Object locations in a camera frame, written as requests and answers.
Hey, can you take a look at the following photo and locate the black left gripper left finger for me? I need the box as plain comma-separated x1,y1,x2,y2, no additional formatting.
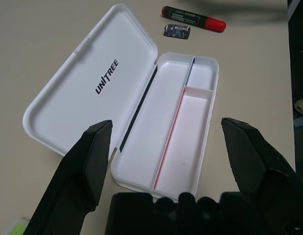
26,119,114,235

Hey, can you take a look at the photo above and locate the green highlighter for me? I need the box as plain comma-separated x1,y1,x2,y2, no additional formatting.
4,217,32,235

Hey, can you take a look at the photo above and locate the black marker red cap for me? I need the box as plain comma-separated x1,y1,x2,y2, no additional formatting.
161,6,227,32

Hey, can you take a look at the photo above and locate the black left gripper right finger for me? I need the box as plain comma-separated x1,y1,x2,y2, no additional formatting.
221,117,303,235

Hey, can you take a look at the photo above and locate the white plastic pencil case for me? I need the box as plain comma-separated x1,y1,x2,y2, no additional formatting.
23,3,220,200

